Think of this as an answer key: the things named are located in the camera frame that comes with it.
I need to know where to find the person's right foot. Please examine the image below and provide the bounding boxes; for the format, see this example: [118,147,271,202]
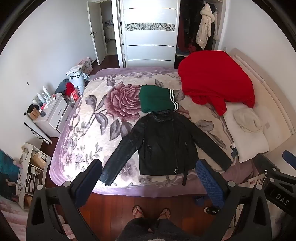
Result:
[157,208,171,221]

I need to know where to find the red knitted blanket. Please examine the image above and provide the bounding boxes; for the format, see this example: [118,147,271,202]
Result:
[178,50,255,116]

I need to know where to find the floral plush bed blanket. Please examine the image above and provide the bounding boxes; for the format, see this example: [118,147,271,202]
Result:
[49,67,255,198]

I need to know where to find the person's left foot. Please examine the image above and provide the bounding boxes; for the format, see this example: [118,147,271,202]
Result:
[132,205,145,220]

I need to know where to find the green folded sweater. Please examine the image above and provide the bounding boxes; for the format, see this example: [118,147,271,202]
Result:
[139,85,179,114]

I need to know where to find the cream crumpled cloth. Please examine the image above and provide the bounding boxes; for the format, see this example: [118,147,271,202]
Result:
[233,108,263,133]

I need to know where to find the grey-blue clothing pile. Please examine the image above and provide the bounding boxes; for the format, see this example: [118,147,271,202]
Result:
[55,79,70,93]

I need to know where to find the floral storage box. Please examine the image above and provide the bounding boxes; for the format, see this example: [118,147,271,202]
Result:
[77,58,93,75]

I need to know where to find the red bag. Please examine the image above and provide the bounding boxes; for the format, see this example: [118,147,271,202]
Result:
[64,82,80,103]

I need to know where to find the person's dark trousers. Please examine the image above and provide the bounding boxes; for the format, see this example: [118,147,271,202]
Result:
[115,217,203,241]

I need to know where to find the teal picture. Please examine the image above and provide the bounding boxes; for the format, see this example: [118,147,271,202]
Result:
[0,148,22,202]

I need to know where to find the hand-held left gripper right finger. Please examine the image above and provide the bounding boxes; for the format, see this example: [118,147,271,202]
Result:
[195,159,271,241]

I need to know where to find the printed paper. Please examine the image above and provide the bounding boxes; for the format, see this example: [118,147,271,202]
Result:
[247,174,267,189]

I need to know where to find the person's foot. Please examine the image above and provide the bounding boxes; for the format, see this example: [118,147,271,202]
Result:
[132,205,145,220]
[157,208,171,221]

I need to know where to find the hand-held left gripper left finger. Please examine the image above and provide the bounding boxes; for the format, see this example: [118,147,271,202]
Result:
[26,159,103,241]

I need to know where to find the beige bed headboard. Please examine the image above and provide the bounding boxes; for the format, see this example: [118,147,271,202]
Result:
[228,47,296,154]

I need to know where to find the white sliding wardrobe door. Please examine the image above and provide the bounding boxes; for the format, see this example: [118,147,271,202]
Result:
[119,0,181,69]

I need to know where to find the white printed bag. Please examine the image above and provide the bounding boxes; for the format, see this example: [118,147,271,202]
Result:
[66,65,90,94]

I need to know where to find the black leather jacket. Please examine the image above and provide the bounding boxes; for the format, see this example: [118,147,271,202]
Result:
[99,111,233,187]

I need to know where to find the dark hanging clothes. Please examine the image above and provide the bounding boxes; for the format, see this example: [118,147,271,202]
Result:
[177,0,221,57]

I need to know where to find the white room door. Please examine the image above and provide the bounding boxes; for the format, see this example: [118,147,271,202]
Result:
[86,1,107,66]

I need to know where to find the white open shelf unit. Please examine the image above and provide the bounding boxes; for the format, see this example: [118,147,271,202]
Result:
[17,142,52,209]

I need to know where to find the pink cloth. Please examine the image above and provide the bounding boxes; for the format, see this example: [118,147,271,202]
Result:
[0,197,70,241]

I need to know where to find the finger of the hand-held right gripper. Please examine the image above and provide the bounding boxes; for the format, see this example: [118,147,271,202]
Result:
[283,150,296,166]
[253,153,281,179]

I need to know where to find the black and white shoe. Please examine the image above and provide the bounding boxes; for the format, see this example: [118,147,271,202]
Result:
[203,206,221,215]

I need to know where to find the white nightstand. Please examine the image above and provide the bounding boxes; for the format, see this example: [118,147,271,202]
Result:
[24,93,69,140]

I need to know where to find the beige hanging coat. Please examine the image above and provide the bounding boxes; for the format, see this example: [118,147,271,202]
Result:
[195,3,216,50]

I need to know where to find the white pillow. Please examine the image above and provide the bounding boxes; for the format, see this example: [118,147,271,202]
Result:
[223,103,270,163]

